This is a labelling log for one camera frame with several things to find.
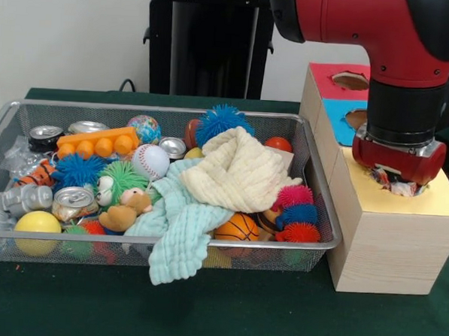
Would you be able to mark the blue spiky toy with eyes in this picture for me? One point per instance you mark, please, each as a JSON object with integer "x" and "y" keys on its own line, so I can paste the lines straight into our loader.
{"x": 219, "y": 122}

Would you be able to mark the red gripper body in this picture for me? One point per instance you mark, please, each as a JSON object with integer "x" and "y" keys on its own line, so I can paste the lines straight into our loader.
{"x": 398, "y": 162}

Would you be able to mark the orange plastic building brick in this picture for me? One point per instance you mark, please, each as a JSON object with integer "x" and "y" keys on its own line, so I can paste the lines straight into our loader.
{"x": 98, "y": 142}

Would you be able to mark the yellow ball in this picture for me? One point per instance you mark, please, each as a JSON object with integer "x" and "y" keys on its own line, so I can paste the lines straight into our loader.
{"x": 37, "y": 222}

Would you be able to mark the white baseball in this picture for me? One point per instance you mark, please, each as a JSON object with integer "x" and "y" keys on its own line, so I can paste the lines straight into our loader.
{"x": 149, "y": 160}

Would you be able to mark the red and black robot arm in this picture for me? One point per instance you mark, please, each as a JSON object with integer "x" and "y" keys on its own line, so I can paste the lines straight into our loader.
{"x": 401, "y": 109}

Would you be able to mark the grey plastic robot toy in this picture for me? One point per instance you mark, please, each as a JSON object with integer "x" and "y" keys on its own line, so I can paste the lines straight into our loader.
{"x": 19, "y": 198}

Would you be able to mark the multicolour spiky caterpillar toy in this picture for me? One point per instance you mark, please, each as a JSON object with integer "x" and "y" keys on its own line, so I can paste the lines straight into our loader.
{"x": 297, "y": 213}

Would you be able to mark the polka dot cloth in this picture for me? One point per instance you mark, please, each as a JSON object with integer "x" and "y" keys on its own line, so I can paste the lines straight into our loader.
{"x": 400, "y": 187}

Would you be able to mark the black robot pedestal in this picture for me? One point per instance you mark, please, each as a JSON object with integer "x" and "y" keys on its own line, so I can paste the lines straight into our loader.
{"x": 159, "y": 48}

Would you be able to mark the green spiky toy with eyes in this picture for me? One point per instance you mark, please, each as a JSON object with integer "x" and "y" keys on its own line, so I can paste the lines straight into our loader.
{"x": 122, "y": 170}

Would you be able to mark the wooden box with three holes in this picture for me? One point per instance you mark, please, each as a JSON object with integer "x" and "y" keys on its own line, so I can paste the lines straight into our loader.
{"x": 389, "y": 252}

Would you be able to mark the shallow silver mesh bin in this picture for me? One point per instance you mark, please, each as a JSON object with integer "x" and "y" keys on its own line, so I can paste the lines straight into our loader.
{"x": 307, "y": 168}

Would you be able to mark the dark green tablecloth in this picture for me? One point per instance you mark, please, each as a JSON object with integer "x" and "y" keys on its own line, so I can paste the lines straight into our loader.
{"x": 202, "y": 313}

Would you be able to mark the orange mini basketball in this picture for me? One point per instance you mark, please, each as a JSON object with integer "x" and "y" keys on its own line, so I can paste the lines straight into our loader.
{"x": 238, "y": 229}

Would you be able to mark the mint green cloth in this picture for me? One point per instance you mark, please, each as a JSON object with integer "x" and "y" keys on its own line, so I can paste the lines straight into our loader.
{"x": 184, "y": 226}

